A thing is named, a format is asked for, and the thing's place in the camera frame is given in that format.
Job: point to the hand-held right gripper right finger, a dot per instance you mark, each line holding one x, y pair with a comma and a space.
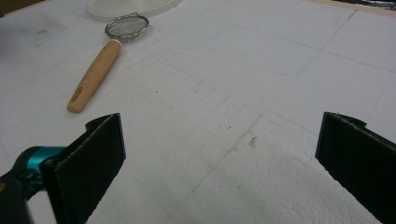
358, 155

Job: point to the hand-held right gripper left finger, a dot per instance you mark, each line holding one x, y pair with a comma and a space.
88, 165

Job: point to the dark blurred object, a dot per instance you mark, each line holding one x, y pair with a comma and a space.
370, 3

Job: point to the white bowl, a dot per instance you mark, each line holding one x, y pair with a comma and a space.
137, 7

